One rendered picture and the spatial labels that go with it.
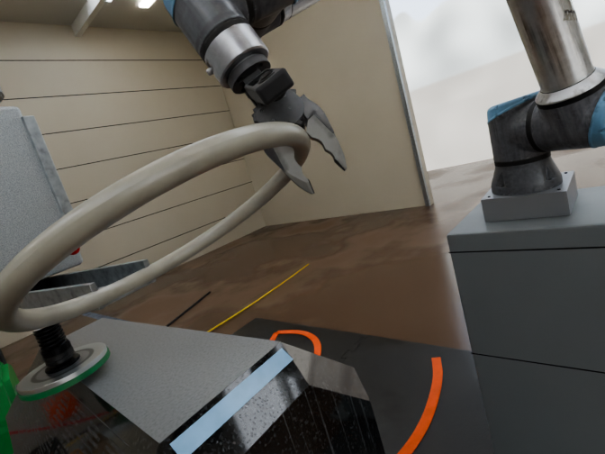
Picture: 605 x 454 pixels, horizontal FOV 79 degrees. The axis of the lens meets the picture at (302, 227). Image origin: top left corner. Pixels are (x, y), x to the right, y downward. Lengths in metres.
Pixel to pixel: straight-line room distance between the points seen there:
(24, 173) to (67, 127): 5.34
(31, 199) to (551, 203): 1.37
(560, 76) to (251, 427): 1.04
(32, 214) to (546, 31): 1.27
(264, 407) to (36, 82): 6.10
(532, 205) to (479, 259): 0.21
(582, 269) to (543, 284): 0.10
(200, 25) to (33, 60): 6.11
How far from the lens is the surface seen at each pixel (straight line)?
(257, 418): 0.83
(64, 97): 6.59
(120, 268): 0.87
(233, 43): 0.58
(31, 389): 1.17
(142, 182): 0.36
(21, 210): 1.10
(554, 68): 1.10
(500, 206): 1.27
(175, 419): 0.83
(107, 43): 7.18
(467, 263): 1.25
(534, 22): 1.08
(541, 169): 1.27
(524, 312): 1.28
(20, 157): 1.13
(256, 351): 0.92
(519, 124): 1.22
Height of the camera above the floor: 1.21
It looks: 11 degrees down
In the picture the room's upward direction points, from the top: 17 degrees counter-clockwise
